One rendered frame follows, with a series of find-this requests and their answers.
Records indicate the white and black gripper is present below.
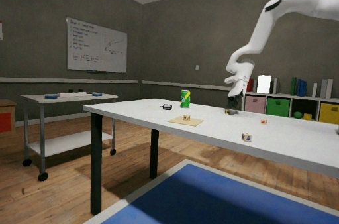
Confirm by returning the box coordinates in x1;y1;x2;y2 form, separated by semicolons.
227;80;247;109

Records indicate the tan square mat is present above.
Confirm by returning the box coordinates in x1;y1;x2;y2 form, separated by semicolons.
168;116;204;127

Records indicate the green and yellow drink can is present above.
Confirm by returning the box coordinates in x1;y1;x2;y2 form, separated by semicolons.
180;90;191;108

